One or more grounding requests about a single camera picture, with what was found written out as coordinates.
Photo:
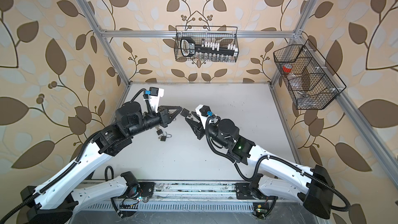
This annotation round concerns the red cap in basket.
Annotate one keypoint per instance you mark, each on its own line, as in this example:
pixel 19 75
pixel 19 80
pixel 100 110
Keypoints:
pixel 287 68

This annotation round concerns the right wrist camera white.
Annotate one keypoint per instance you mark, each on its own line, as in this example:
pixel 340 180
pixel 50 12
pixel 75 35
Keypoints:
pixel 204 112

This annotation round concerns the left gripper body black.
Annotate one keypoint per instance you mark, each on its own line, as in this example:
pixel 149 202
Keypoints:
pixel 162 120

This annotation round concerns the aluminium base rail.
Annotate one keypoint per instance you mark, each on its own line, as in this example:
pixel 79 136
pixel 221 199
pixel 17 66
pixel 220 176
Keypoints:
pixel 187 196

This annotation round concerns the back wire basket black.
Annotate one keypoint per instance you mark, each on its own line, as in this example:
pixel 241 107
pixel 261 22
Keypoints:
pixel 220 34

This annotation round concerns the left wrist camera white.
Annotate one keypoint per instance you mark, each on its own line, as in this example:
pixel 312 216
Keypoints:
pixel 152 97

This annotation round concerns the black tool rack with sockets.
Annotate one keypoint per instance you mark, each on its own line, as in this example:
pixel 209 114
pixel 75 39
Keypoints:
pixel 205 49

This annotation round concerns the side wire basket black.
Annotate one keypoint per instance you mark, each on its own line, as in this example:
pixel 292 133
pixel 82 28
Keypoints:
pixel 313 82

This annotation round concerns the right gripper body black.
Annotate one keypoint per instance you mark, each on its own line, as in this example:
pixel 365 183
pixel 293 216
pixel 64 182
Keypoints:
pixel 201 131

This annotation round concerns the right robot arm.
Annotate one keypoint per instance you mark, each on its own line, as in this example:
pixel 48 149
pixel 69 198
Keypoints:
pixel 268 174

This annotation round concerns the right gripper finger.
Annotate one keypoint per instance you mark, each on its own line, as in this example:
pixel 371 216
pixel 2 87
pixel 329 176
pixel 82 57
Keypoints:
pixel 193 124
pixel 194 116

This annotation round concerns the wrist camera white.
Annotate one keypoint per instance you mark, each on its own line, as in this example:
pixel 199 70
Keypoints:
pixel 204 112
pixel 152 97

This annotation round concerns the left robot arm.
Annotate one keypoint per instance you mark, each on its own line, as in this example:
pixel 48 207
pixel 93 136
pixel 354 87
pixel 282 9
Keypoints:
pixel 58 199

